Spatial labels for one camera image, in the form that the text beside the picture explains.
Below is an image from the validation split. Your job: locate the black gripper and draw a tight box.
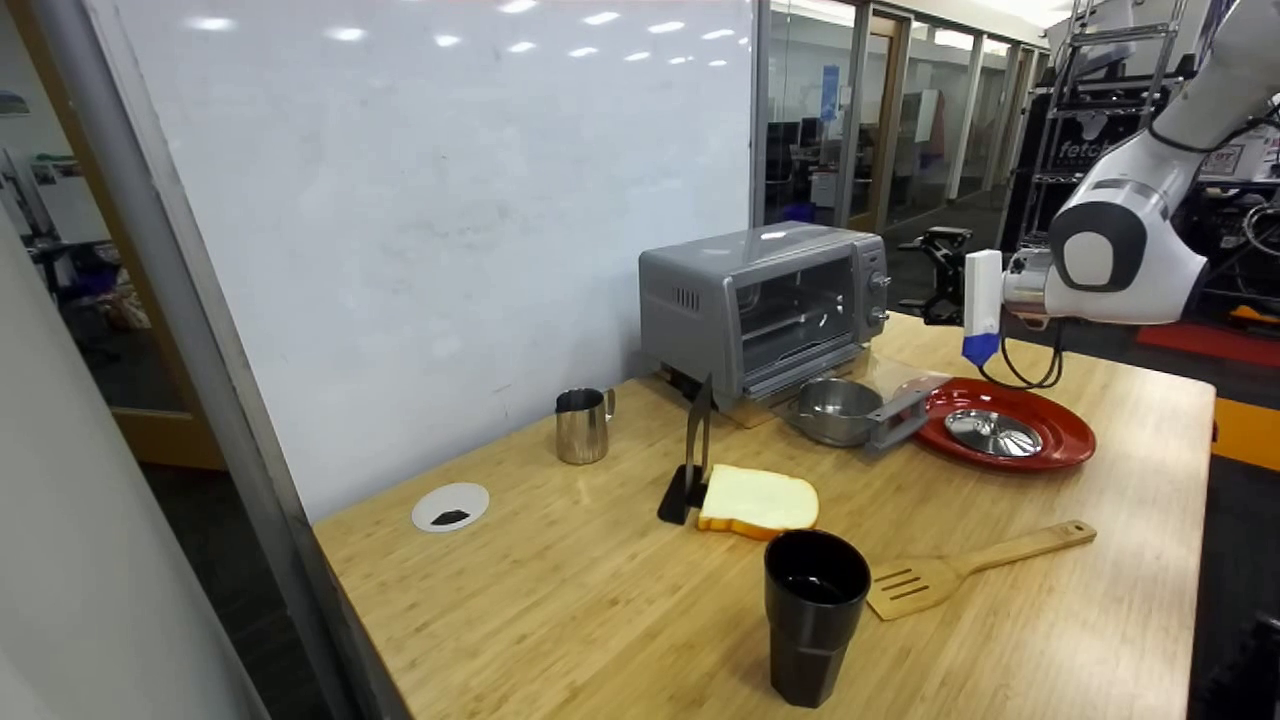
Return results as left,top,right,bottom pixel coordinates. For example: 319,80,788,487
917,224,975,334

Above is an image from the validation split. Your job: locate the glass toaster oven door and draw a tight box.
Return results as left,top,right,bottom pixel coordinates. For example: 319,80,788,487
722,348,942,455

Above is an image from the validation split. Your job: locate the silver toaster oven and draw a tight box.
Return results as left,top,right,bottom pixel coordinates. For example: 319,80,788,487
636,219,894,406

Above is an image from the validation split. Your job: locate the steel bowl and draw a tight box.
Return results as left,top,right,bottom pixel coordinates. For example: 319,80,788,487
788,382,886,452

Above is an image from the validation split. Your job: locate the black equipment rack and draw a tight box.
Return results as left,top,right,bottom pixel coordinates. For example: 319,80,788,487
1014,0,1203,245

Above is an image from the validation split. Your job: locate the red plate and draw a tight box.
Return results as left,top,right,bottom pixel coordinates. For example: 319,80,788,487
913,376,1099,475

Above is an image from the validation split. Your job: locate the wooden slotted spatula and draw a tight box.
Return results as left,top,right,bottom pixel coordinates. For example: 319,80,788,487
864,515,1099,627

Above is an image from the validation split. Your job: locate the toy bread slice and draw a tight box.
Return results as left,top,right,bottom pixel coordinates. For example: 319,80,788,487
691,462,825,543

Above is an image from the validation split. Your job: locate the black plastic cup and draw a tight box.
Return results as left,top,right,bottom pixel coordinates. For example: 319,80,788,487
761,529,874,713

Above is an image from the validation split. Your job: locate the small steel mug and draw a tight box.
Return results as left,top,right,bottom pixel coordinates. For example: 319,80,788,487
550,383,621,469

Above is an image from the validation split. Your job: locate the white table grommet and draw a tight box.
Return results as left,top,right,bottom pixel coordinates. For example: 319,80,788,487
406,482,492,542

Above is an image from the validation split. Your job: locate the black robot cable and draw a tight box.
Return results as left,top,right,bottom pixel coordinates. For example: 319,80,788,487
996,317,1070,397

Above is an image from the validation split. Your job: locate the grey whiteboard frame post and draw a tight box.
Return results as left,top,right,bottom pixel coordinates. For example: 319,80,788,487
19,0,410,720

